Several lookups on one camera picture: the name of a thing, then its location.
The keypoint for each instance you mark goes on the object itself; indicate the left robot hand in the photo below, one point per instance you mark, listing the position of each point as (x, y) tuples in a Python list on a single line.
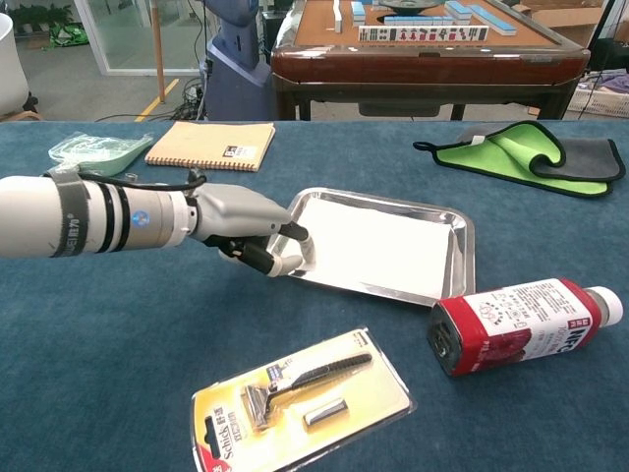
[(236, 211)]

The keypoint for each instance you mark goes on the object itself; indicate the white paper sheet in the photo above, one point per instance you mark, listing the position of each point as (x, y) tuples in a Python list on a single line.
[(373, 246)]

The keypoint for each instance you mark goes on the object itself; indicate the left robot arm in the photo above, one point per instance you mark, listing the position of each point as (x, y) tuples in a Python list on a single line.
[(98, 216)]

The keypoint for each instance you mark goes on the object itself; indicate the stainless steel tray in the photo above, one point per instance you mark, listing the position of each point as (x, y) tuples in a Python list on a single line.
[(462, 265)]

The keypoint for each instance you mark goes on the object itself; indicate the kraft spiral notebook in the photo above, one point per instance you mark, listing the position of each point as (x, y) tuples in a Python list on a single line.
[(211, 145)]

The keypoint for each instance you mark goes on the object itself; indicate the blue machine base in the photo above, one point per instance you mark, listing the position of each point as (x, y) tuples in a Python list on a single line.
[(236, 83)]

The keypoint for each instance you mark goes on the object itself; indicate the green plastic scoop in bag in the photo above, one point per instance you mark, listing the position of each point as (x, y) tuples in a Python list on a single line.
[(108, 152)]

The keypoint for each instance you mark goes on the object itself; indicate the wooden pole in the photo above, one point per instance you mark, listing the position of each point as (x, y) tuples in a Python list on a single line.
[(157, 49)]

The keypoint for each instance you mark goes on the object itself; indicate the yellow razor blister pack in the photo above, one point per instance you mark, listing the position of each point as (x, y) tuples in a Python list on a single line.
[(304, 393)]

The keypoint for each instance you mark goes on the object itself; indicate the brown mahjong table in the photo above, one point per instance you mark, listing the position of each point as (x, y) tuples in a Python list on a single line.
[(417, 64)]

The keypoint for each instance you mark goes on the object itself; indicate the green bag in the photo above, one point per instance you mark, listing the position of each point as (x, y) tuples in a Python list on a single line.
[(69, 37)]

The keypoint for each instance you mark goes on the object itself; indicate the row of face-up mahjong tiles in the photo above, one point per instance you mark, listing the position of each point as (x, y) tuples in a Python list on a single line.
[(422, 33)]

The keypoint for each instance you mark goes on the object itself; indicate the short row of blue mahjong tiles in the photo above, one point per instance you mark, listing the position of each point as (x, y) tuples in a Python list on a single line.
[(417, 20)]

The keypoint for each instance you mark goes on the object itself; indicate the green and grey microfibre cloth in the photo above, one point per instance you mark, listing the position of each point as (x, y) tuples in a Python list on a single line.
[(496, 157)]

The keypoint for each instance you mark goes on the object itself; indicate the dark round centre dish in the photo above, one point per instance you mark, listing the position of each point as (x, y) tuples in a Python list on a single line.
[(408, 6)]

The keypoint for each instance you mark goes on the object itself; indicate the white round seat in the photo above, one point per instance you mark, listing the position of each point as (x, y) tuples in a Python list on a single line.
[(10, 64)]

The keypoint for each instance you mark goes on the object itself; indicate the red juice bottle white cap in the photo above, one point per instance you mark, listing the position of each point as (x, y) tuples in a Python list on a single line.
[(516, 324)]

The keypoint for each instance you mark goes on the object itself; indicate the long row of blue mahjong tiles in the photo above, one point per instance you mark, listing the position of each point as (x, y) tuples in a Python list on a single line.
[(491, 19)]

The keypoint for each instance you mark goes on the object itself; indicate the white plastic basket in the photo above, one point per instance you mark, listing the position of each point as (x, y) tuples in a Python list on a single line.
[(599, 100)]

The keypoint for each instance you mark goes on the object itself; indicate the wooden chair frame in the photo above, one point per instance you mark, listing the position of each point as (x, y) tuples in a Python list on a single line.
[(19, 116)]

